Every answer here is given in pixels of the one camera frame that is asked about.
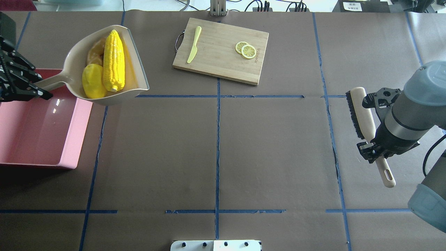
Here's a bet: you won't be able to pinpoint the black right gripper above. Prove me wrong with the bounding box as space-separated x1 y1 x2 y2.
357 136 420 163

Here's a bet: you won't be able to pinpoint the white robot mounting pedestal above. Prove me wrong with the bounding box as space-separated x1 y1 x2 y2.
170 239 262 251

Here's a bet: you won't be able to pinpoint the pink plastic bin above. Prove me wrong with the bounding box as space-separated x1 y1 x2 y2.
0 86 93 169

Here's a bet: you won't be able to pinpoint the lemon slice lower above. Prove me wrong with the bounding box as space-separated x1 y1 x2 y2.
240 44 257 59

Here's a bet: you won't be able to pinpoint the aluminium frame post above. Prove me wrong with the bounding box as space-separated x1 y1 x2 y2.
210 0 228 16

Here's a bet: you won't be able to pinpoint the tan toy ginger root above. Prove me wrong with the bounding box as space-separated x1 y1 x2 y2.
86 38 107 66

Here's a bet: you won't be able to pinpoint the beige hand brush black bristles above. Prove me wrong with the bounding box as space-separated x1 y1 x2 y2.
346 87 396 188

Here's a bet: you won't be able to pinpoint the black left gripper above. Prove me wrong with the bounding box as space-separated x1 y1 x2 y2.
0 38 53 102

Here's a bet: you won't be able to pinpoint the yellow plastic toy knife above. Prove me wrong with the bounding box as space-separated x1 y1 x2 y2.
186 26 202 64

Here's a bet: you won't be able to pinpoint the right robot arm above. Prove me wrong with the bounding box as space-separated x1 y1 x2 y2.
346 60 446 232

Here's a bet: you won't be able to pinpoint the lemon slice upper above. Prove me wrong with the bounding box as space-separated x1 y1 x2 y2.
235 41 249 54

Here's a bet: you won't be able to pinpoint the lemon slice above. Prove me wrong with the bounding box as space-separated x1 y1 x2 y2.
240 44 257 59
235 41 249 54

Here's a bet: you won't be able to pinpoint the wooden cutting board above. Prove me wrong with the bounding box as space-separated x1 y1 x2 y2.
172 17 269 85

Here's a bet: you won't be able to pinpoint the beige plastic dustpan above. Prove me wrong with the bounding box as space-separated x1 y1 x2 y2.
36 24 149 106

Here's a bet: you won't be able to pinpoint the yellow toy corn cob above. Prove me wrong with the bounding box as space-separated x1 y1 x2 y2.
102 30 125 92

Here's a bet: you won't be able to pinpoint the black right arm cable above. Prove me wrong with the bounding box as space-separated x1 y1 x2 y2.
422 134 446 176

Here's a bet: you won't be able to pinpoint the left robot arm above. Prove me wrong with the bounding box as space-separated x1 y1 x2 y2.
0 13 53 102

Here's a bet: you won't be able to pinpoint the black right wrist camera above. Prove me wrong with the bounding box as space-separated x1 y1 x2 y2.
362 88 402 114

